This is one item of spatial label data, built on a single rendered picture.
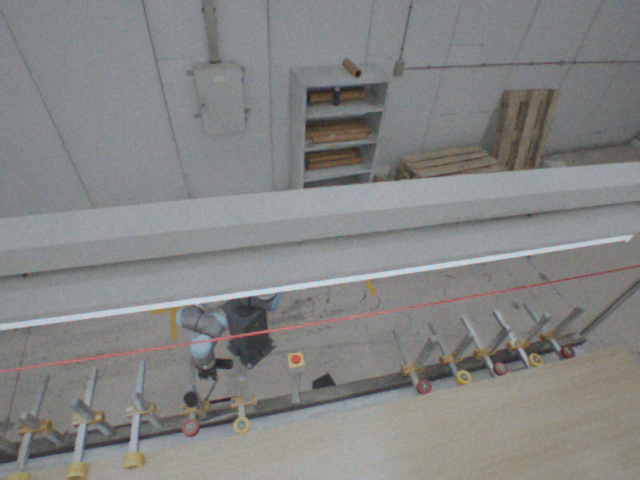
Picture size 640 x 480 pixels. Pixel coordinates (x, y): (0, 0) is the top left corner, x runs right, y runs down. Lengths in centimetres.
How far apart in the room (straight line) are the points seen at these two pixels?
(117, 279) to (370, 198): 42
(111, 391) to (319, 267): 286
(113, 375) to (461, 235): 305
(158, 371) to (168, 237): 276
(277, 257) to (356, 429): 153
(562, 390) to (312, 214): 219
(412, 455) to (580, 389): 111
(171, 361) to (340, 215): 284
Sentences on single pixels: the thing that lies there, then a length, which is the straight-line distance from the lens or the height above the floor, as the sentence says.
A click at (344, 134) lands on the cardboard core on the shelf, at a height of 97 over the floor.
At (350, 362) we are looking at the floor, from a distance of 316.
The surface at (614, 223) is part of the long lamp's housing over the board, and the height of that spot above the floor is 236.
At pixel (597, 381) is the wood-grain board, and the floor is 90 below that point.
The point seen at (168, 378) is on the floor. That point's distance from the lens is 322.
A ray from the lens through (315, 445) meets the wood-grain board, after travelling 198.
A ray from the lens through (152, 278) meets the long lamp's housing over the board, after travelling 61.
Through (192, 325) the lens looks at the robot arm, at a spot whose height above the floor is 134.
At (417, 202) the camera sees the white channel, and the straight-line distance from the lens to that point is 61.
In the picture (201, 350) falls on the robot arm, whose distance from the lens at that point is 168.
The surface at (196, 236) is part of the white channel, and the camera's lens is 55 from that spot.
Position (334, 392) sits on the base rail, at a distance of 228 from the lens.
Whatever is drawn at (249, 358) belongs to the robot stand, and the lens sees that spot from 307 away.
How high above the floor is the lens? 282
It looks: 45 degrees down
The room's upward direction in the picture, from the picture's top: 5 degrees clockwise
